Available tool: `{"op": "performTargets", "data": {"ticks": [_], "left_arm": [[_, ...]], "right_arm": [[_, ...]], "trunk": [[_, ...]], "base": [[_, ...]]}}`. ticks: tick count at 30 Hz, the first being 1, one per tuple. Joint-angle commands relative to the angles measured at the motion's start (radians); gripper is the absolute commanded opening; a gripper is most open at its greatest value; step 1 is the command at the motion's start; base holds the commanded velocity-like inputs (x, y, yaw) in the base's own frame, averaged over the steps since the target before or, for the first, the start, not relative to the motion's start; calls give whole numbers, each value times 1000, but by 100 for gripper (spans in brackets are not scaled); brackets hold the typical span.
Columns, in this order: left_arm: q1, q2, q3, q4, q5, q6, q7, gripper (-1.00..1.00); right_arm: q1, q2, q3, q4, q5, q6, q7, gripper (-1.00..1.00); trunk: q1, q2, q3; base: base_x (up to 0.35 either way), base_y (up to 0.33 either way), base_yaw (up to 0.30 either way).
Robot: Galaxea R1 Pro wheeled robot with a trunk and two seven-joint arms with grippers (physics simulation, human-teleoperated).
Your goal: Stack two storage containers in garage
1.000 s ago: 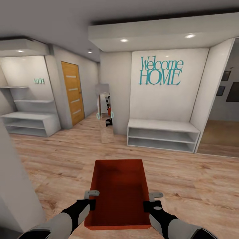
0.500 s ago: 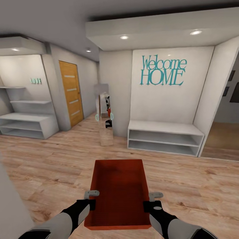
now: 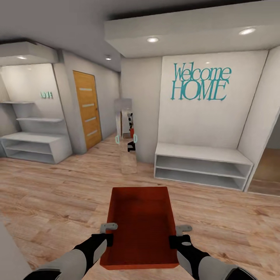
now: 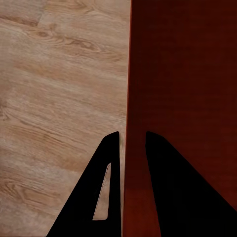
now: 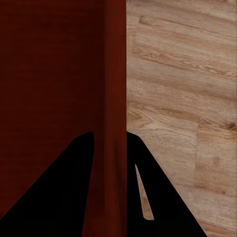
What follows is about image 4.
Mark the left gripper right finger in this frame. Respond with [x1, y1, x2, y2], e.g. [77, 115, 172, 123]
[145, 131, 237, 237]

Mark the storage box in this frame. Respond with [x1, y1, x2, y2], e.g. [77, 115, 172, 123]
[122, 0, 237, 237]

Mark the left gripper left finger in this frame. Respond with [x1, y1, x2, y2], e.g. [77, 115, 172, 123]
[46, 131, 122, 237]

